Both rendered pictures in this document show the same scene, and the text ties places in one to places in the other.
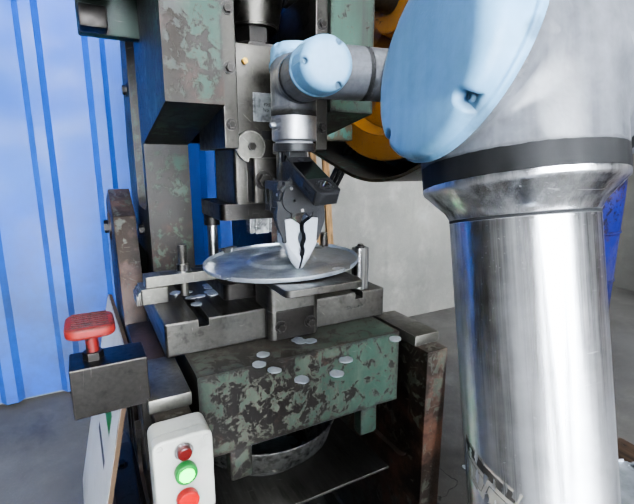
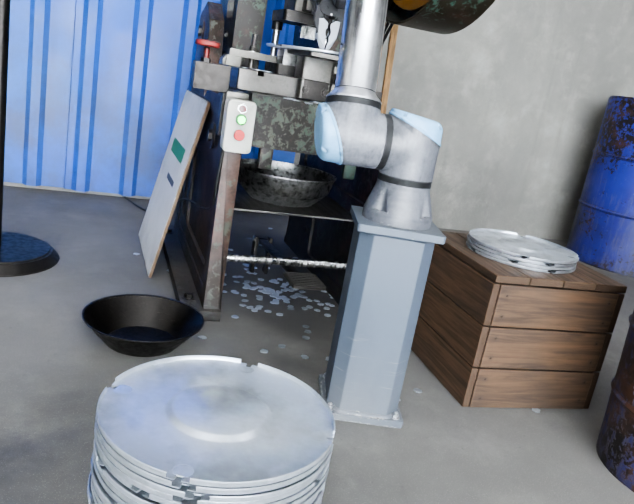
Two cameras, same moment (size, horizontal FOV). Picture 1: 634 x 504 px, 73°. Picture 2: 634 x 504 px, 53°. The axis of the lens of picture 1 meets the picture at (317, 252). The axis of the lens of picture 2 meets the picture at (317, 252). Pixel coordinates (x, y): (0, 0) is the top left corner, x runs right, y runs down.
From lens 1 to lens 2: 1.19 m
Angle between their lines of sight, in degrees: 9
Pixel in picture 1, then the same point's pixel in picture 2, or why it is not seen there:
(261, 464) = (276, 185)
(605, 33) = not seen: outside the picture
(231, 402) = (267, 116)
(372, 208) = (440, 99)
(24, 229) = (118, 41)
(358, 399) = not seen: hidden behind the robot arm
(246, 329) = (284, 87)
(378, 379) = not seen: hidden behind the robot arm
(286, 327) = (309, 91)
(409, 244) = (475, 149)
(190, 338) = (251, 81)
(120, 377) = (217, 73)
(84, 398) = (199, 77)
